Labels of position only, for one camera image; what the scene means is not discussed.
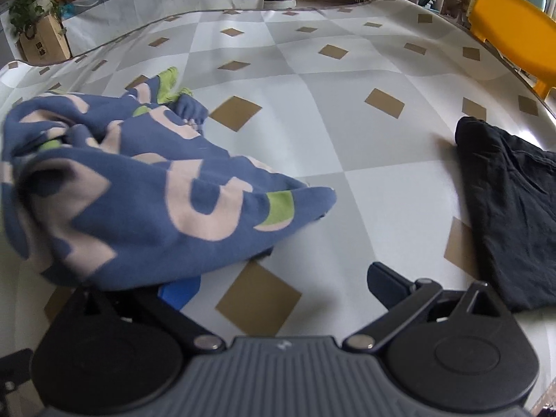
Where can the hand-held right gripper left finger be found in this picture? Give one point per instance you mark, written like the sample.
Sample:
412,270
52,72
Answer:
180,294

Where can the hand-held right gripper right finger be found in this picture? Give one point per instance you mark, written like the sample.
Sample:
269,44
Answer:
384,284

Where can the blue lettered pants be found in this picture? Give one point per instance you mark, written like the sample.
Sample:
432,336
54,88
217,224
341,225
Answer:
152,191

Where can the black garment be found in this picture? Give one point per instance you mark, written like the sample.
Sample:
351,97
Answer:
512,208

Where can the grey white checked tablecloth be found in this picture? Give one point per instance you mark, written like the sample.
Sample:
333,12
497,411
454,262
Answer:
347,139

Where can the brown cardboard box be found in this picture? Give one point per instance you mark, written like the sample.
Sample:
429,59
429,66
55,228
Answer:
45,43

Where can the yellow plastic chair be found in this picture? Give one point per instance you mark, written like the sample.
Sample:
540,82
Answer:
512,21

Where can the leafy potted plant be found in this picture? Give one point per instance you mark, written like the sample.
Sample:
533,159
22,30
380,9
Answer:
30,4

